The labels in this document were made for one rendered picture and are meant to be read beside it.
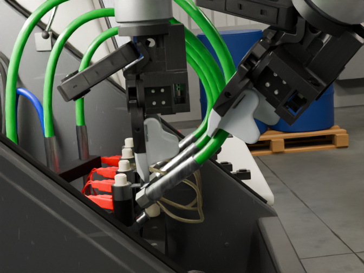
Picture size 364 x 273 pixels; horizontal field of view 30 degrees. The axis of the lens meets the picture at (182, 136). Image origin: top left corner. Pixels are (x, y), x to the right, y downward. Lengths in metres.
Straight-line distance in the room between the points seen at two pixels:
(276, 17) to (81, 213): 0.27
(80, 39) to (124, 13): 0.40
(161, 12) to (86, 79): 0.13
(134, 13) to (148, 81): 0.09
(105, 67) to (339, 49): 0.34
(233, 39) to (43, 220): 5.13
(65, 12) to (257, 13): 0.63
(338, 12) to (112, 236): 0.28
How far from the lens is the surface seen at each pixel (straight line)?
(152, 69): 0.89
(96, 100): 1.23
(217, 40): 0.75
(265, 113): 0.77
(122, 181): 0.92
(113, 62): 0.88
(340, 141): 5.88
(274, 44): 0.68
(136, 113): 0.86
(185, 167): 0.79
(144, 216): 0.94
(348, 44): 0.66
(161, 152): 0.90
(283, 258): 1.09
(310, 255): 3.63
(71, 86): 0.89
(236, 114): 0.73
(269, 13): 0.67
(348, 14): 0.64
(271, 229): 1.22
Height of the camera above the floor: 1.36
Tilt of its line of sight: 12 degrees down
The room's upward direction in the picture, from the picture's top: 4 degrees counter-clockwise
